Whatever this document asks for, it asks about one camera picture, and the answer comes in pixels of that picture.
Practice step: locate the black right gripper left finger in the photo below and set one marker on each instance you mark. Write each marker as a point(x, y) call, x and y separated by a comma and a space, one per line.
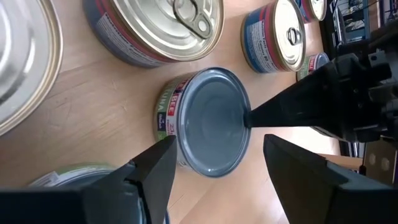
point(93, 208)

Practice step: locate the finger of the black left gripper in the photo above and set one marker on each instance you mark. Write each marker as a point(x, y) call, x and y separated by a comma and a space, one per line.
point(304, 105)

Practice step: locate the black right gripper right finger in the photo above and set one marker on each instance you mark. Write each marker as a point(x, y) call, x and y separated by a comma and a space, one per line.
point(326, 202)

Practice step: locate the blue label salmon can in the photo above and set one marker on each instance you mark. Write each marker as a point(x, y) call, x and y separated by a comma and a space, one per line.
point(315, 9)
point(149, 31)
point(273, 40)
point(25, 62)

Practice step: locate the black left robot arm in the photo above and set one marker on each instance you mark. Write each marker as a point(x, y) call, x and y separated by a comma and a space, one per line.
point(388, 34)

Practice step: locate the black aluminium table frame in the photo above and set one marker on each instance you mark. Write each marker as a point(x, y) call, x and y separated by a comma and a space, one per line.
point(326, 34)

